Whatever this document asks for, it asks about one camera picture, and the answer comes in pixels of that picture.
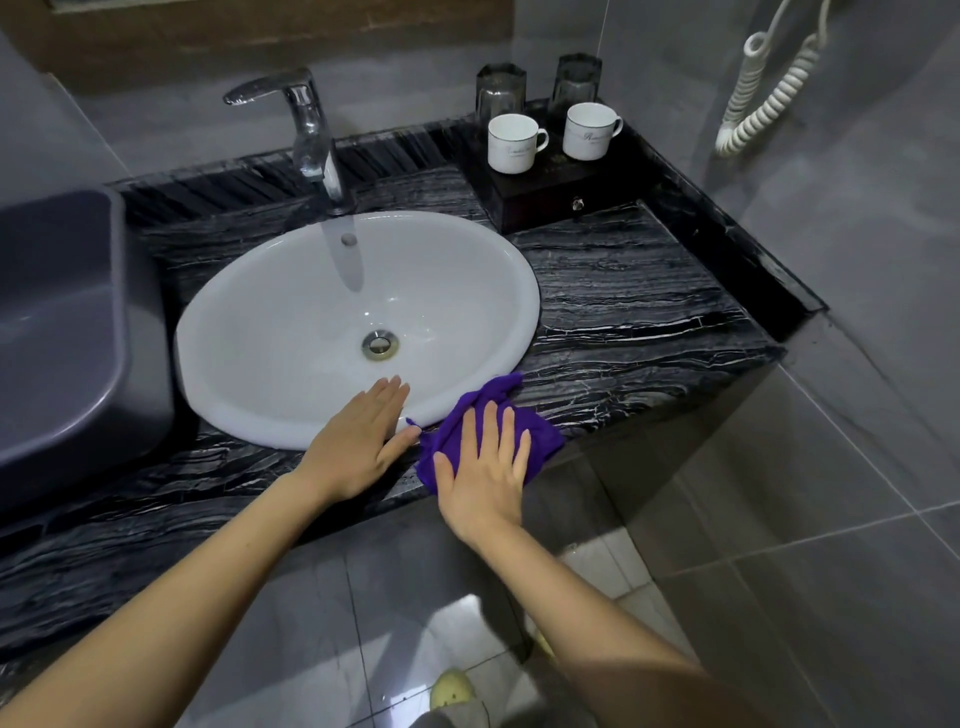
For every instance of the clear glass tumbler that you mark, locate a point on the clear glass tumbler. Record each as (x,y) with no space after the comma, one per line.
(501,91)
(577,78)

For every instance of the person's left forearm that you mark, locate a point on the person's left forearm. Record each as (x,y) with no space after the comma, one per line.
(172,607)

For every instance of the white oval sink basin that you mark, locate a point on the white oval sink basin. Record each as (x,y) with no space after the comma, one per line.
(300,330)

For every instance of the person's right thumb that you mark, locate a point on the person's right thumb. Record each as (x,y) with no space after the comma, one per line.
(445,480)

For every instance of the pale yellow shoe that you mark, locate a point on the pale yellow shoe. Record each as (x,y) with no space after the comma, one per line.
(452,690)

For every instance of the person's right little finger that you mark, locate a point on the person's right little finger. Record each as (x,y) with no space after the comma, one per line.
(523,459)

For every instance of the metal sink drain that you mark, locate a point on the metal sink drain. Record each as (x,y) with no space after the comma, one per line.
(380,344)

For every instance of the person's left hand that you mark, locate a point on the person's left hand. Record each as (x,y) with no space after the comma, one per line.
(352,450)

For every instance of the white ceramic cup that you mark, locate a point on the white ceramic cup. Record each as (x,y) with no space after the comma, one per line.
(512,144)
(589,132)

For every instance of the chrome faucet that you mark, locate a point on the chrome faucet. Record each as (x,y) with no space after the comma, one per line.
(311,142)

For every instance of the dark wooden tray box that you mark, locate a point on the dark wooden tray box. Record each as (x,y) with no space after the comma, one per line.
(555,191)

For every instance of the purple cleaning cloth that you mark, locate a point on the purple cleaning cloth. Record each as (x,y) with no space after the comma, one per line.
(544,446)

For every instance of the person's right hand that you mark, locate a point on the person's right hand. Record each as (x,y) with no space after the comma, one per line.
(484,499)

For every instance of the person's right middle finger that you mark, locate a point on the person's right middle finger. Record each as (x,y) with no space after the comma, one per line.
(491,439)

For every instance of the person's left thumb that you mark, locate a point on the person's left thumb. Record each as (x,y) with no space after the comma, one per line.
(401,447)

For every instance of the person's right forearm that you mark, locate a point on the person's right forearm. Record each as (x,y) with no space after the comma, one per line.
(600,645)

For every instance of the brown wooden mirror frame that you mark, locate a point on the brown wooden mirror frame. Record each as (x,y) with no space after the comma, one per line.
(225,37)

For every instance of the grey plastic tub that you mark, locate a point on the grey plastic tub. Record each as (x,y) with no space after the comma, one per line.
(60,337)

